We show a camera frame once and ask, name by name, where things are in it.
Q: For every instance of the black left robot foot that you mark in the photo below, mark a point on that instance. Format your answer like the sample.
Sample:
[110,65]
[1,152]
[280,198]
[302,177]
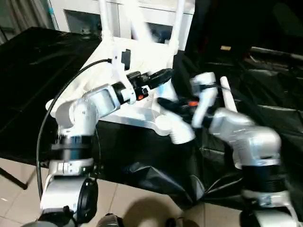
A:
[110,221]

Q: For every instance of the black rail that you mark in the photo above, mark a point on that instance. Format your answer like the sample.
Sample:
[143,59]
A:
[277,52]

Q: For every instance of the white cabinet with glass doors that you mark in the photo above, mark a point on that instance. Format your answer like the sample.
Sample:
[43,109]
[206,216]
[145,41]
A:
[130,16]

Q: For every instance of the white plastic table top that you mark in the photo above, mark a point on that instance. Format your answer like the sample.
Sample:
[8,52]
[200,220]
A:
[142,54]

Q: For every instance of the small tan block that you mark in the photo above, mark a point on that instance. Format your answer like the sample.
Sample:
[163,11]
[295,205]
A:
[225,48]

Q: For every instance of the black slanted stand leg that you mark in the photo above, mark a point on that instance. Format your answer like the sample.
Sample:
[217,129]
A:
[14,177]

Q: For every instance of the grey curtain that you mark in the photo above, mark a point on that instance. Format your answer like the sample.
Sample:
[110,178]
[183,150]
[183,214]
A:
[23,14]

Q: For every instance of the black mat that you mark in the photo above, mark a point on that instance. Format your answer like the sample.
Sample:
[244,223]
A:
[35,82]

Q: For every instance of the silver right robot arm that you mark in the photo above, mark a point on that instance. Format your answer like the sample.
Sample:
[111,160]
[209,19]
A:
[248,137]

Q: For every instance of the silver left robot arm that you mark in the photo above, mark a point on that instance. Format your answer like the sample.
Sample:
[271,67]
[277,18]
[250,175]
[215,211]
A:
[82,113]

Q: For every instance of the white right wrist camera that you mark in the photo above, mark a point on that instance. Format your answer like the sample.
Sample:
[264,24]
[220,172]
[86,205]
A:
[204,94]

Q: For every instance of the white plastic table leg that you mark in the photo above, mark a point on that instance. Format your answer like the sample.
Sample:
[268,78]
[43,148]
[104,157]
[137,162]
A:
[179,21]
[104,19]
[182,132]
[228,94]

